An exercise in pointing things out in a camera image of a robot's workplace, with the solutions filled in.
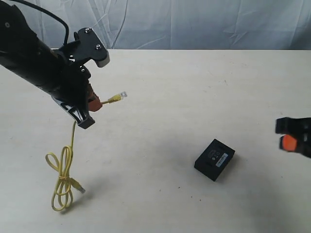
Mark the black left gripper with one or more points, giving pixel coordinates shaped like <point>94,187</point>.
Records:
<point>74,93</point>

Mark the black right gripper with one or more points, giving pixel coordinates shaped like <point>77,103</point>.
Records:
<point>302,143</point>

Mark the black network switch box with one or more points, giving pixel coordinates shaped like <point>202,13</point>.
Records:
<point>214,159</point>

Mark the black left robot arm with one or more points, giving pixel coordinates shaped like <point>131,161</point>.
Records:
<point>23,53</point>

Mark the white backdrop curtain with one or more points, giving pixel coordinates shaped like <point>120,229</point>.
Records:
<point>190,24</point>

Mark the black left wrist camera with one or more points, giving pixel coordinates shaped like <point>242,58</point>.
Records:
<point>90,47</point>

